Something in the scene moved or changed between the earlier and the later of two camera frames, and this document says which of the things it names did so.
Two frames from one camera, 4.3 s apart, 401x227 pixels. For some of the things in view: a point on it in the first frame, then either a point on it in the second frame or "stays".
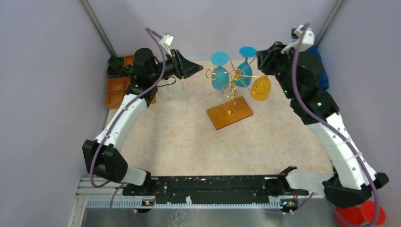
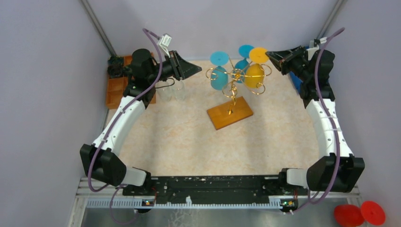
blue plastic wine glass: (220, 77) stays
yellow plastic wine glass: (260, 88) -> (254, 75)
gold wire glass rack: (237, 109) stays
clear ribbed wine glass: (164, 91) stays
